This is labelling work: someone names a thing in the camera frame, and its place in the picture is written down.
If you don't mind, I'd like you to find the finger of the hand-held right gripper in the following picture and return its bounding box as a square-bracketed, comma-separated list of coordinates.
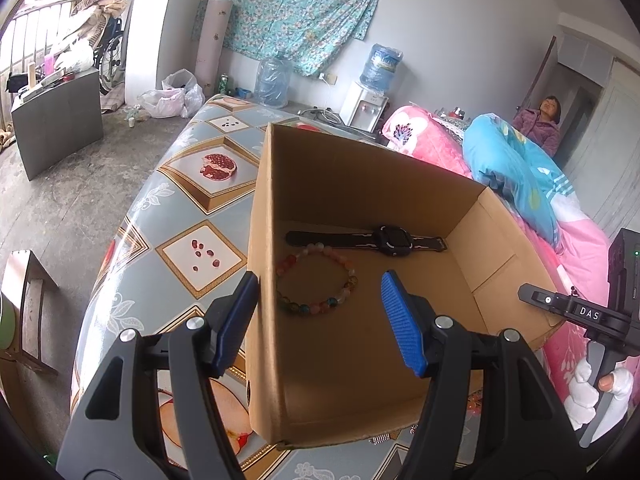
[518, 282, 572, 317]

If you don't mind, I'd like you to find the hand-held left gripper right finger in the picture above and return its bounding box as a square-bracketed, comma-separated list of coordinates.
[380, 269, 586, 480]

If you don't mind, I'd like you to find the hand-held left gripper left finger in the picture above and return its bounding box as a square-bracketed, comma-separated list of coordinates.
[56, 271, 262, 480]

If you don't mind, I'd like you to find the multicoloured glass bead bracelet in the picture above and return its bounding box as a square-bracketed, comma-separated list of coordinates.
[276, 242, 359, 317]

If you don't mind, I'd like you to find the dark purple smartwatch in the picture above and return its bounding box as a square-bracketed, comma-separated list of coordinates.
[286, 225, 448, 259]

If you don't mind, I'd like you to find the brown cardboard box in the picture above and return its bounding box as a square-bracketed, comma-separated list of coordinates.
[245, 121, 566, 450]

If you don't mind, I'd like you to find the person's right hand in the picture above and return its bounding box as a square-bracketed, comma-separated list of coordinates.
[565, 359, 635, 428]

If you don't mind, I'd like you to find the blue patterned quilt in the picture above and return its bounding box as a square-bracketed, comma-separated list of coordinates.
[462, 114, 583, 251]

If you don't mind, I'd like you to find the fruit print tablecloth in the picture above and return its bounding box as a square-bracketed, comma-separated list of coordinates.
[70, 94, 501, 480]

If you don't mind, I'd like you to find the wooden stool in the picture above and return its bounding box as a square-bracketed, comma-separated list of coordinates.
[0, 249, 61, 378]

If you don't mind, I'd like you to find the white water dispenser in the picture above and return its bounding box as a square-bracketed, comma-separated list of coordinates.
[341, 81, 390, 133]

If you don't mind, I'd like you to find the green cup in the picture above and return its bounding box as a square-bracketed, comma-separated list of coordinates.
[0, 292, 13, 351]

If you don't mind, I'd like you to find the white plastic bag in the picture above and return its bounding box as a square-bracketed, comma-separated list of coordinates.
[137, 69, 206, 119]

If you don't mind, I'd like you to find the empty clear water jug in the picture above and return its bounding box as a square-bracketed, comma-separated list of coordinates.
[254, 50, 293, 108]

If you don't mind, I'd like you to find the grey cabinet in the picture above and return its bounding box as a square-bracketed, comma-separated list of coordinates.
[11, 67, 104, 182]

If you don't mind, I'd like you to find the wheelchair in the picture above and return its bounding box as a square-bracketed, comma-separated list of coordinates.
[97, 15, 132, 96]

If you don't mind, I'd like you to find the pile of beige clothes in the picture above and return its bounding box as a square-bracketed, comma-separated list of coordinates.
[70, 0, 136, 26]

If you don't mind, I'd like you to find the metal balcony railing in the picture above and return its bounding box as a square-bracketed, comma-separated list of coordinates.
[0, 0, 76, 81]

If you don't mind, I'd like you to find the teal floral wall cloth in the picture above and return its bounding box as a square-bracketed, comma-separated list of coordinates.
[192, 0, 388, 78]

